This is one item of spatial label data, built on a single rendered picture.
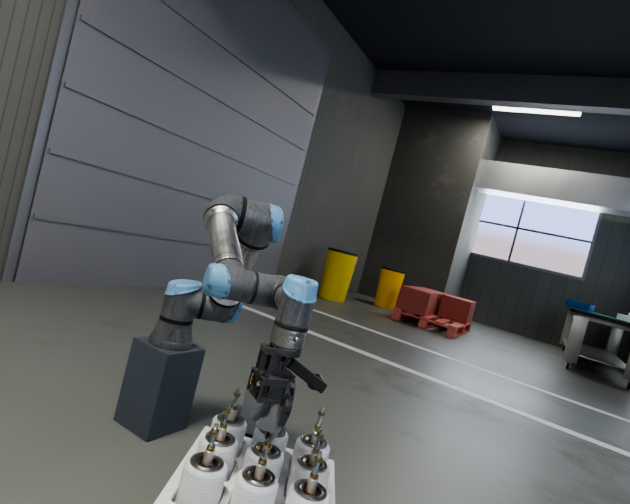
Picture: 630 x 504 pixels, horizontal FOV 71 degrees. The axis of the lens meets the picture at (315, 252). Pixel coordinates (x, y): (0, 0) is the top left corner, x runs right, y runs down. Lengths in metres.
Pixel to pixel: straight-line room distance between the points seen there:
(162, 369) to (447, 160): 6.99
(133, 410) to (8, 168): 2.16
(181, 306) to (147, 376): 0.26
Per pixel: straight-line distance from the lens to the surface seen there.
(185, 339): 1.62
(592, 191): 7.88
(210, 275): 0.98
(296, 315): 0.93
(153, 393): 1.63
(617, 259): 9.01
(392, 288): 6.90
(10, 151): 3.46
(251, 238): 1.36
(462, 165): 7.98
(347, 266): 6.10
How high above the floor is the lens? 0.79
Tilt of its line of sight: 2 degrees down
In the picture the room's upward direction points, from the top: 14 degrees clockwise
